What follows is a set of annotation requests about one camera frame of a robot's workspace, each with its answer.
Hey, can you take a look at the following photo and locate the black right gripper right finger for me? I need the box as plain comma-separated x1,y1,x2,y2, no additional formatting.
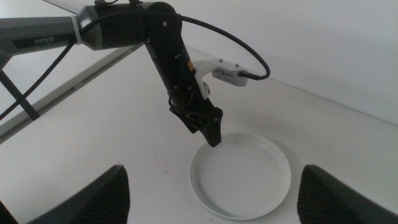
296,164,398,224

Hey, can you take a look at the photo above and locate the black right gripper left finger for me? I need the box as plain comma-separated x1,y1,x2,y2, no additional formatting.
26,164,131,224

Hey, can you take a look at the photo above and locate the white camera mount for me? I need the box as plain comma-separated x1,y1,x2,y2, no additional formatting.
192,58,241,101

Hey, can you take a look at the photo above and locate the black braided camera cable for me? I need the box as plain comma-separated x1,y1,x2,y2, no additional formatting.
79,10,271,82

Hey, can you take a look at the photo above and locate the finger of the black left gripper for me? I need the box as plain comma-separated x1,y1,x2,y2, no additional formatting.
198,116,224,148
182,119,201,135

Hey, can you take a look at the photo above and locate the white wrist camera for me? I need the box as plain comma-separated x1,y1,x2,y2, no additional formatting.
211,66,250,88

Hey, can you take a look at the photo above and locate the white cable tie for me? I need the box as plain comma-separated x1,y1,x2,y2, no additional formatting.
70,14,83,46

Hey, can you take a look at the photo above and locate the white shallow bowl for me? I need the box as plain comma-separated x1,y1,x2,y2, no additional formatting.
188,131,292,222

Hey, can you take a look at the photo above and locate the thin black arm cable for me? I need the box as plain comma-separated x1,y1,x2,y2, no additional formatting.
0,39,76,122

